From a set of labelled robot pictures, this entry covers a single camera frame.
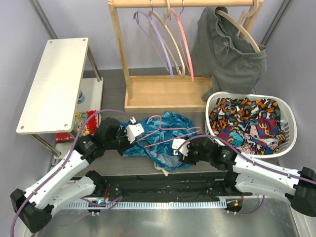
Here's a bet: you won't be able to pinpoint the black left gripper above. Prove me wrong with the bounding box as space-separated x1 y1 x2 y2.
105 125 136 156

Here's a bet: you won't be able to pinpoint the blue patterned shorts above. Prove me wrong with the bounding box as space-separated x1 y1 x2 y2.
123 111 201 176

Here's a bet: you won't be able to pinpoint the pink wire hanger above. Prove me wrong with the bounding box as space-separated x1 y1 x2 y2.
137 115 202 147

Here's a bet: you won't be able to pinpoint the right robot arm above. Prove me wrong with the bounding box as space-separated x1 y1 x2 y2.
172 135 316 217

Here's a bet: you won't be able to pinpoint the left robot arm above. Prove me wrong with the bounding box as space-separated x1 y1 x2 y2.
10 117 143 236

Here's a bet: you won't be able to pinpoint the purple plastic hanger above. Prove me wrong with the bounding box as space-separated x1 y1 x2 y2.
133 11 175 79

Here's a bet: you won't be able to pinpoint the pink plastic hanger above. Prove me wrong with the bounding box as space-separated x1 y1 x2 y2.
170 8 194 82

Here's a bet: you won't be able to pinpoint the grey shorts on hanger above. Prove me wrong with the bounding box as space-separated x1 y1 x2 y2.
191 7 267 102

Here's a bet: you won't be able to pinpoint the beige wooden hanger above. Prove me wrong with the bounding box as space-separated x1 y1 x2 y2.
148 0 186 78

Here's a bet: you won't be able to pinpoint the light wooden hanger with shorts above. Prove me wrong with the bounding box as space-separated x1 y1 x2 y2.
217 0 262 53

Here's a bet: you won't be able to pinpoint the red colourful book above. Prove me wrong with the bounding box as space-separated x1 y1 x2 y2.
54 110 100 143

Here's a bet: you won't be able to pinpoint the wooden clothes rack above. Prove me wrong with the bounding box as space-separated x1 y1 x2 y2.
108 0 263 113

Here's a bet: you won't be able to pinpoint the blue white cup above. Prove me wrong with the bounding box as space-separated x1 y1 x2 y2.
77 90 85 104

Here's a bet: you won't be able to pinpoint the colourful patterned clothes in basket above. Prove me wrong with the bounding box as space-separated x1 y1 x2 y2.
208 97 286 155

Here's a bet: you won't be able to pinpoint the white two-tier side table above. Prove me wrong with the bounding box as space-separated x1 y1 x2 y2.
16 38 103 158

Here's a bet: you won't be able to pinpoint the white laundry basket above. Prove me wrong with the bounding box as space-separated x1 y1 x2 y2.
205 92 297 158

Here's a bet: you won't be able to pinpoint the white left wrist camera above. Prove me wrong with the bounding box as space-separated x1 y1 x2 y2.
126 117 145 144

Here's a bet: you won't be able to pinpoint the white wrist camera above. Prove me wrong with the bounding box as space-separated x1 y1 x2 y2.
172 138 189 156
126 117 145 144

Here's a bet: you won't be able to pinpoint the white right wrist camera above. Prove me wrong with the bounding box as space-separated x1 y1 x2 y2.
172 138 189 156

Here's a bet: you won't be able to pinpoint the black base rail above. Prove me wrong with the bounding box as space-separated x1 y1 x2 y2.
88 172 241 202

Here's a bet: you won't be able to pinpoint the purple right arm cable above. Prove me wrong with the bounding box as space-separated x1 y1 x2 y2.
175 134 316 215

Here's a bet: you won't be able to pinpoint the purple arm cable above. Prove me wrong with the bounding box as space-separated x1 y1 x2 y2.
175 134 316 215
9 109 135 237

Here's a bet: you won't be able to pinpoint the white slotted cable duct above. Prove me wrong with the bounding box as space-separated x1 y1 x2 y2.
64 199 227 211

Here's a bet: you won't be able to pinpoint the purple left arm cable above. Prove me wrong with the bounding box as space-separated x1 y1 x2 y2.
9 109 135 237

